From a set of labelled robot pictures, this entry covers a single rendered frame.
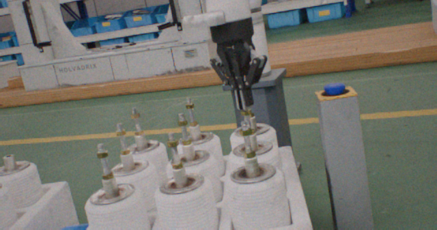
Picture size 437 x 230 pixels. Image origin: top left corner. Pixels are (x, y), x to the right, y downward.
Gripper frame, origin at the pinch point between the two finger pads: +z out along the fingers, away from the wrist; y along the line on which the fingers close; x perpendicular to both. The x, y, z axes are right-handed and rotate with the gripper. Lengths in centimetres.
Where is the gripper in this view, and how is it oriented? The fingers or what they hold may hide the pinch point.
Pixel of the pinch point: (244, 98)
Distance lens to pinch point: 88.1
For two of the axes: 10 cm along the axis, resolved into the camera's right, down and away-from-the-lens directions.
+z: 1.8, 9.6, 2.3
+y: -6.6, -0.6, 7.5
